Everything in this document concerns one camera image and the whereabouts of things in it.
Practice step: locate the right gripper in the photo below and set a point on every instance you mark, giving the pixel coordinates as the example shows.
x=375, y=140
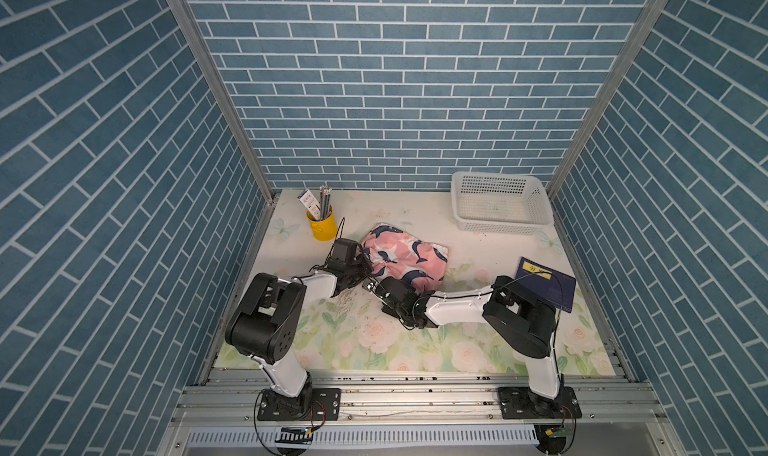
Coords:
x=387, y=309

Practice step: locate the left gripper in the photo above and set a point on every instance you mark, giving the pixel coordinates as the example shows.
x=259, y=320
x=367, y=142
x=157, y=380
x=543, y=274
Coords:
x=366, y=266

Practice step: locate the pink shark-print shorts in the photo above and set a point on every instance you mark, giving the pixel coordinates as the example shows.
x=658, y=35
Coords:
x=395, y=253

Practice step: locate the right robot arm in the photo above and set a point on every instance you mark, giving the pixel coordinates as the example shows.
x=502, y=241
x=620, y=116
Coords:
x=522, y=319

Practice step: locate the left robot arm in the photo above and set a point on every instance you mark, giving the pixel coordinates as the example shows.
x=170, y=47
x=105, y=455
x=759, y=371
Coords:
x=265, y=323

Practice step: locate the yellow pen cup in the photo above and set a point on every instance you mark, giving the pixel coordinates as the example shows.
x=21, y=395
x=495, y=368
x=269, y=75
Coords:
x=323, y=230

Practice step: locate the floral table mat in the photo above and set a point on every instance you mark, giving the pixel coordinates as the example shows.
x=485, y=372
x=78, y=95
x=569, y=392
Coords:
x=350, y=332

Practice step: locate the pens in cup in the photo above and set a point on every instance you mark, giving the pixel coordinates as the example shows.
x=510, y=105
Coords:
x=325, y=202

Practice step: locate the white plastic basket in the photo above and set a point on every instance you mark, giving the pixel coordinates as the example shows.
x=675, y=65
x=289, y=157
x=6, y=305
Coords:
x=500, y=203

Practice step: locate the dark blue book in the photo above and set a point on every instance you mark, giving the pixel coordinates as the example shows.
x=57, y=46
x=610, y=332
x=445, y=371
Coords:
x=553, y=286

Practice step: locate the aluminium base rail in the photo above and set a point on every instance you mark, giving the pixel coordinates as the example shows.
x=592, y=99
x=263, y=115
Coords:
x=382, y=413

